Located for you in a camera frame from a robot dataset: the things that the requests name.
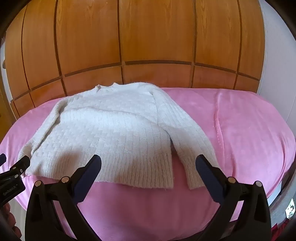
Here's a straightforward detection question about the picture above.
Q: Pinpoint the pink blanket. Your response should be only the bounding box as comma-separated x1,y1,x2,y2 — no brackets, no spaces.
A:
0,88,296,240

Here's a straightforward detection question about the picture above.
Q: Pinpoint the small white label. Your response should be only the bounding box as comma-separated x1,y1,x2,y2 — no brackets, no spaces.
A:
286,201,296,219

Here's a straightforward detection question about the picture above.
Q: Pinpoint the wooden wardrobe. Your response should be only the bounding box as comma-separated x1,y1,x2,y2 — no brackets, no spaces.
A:
4,0,265,119

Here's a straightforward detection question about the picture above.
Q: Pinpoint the wooden door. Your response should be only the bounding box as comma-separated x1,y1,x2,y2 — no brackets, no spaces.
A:
0,86,15,137

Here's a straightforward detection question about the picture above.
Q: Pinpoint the person's left hand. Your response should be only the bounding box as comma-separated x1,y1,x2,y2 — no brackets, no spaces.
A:
0,202,20,235

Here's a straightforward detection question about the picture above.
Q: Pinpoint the white knitted sweater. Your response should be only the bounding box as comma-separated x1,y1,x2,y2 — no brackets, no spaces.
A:
17,82,220,191

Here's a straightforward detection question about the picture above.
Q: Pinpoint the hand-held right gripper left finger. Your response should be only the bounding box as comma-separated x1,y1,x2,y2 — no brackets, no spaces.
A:
24,154,102,241

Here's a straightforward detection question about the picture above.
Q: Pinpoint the grey bed base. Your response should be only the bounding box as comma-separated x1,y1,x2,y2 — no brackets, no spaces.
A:
269,184,296,229

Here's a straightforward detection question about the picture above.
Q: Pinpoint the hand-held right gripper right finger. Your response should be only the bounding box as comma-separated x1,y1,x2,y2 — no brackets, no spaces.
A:
195,154,272,241

